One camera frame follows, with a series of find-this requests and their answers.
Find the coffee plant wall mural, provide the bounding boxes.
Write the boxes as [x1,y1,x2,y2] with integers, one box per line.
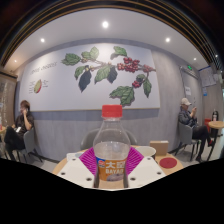
[18,42,161,113]

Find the dark flask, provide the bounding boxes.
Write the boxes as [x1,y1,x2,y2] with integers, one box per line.
[211,109,219,122]

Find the person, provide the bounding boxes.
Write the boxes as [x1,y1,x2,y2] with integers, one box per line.
[178,97,214,163]
[3,99,35,161]

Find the white notice board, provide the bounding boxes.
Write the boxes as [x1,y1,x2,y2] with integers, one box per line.
[199,65,218,88]

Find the white printed paper napkin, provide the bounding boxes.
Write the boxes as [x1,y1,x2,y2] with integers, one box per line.
[65,151,84,163]

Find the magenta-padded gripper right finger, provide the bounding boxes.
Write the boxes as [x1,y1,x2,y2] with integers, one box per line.
[123,146,167,190]

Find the flat round red coaster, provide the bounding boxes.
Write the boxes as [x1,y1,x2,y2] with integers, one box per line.
[159,156,178,169]

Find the red bin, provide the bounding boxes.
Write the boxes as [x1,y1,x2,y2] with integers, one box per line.
[204,118,212,133]

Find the grey upholstered chair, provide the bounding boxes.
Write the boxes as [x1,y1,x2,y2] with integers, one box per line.
[80,128,138,151]

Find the round ceiling lights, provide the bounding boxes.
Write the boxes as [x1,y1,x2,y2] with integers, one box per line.
[13,20,219,64]

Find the round wooden side table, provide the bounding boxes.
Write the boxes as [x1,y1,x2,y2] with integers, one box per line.
[207,120,224,158]

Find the dark brown cup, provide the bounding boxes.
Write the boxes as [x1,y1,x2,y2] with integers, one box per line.
[134,145,157,160]

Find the clear red-capped drink bottle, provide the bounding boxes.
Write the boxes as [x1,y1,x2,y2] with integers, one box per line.
[92,104,132,190]

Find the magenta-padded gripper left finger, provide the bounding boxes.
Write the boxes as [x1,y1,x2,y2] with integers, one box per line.
[57,147,100,190]

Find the grey chair with dark legs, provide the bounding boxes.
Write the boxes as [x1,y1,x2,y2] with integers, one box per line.
[16,128,43,164]
[178,121,201,162]

